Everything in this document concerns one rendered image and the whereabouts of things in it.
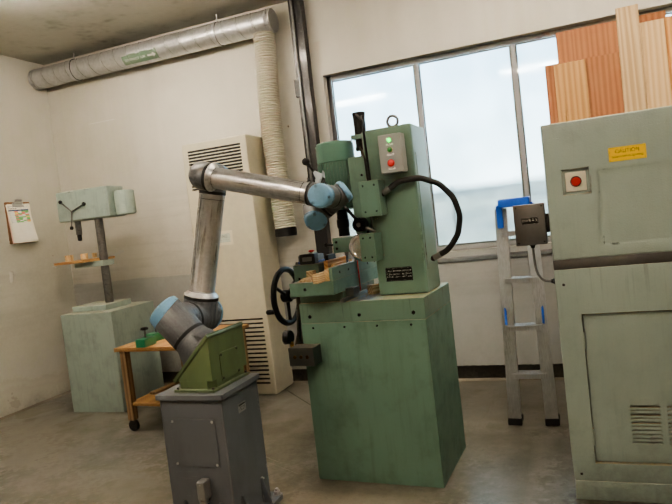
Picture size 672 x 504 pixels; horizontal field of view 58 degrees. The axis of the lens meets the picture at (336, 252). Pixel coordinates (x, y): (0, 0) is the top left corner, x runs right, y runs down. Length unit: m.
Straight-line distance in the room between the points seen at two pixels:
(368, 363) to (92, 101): 3.53
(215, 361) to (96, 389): 2.33
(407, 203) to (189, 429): 1.26
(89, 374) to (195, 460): 2.26
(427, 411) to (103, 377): 2.65
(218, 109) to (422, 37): 1.57
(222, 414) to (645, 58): 2.98
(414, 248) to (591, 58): 1.84
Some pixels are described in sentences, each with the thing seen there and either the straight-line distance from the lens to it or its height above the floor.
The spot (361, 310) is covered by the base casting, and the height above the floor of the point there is 0.76.
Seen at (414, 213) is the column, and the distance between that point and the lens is 2.58.
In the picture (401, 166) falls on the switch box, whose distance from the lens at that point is 2.54.
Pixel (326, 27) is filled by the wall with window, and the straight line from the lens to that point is 4.41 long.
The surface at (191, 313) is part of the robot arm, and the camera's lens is 2.57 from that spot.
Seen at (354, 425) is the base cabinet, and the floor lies 0.25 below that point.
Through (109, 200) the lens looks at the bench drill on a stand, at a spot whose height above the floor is 1.47.
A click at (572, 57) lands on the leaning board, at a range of 3.99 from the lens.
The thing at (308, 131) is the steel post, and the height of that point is 1.78.
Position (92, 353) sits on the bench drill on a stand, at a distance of 4.62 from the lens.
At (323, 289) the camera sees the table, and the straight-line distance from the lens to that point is 2.57.
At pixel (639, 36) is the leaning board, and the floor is 1.98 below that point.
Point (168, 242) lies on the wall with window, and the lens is 4.92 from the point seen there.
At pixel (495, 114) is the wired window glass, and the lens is 4.10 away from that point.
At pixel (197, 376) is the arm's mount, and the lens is 2.45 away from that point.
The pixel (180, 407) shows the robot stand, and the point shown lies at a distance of 2.50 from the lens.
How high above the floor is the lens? 1.15
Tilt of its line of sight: 3 degrees down
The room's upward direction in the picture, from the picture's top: 7 degrees counter-clockwise
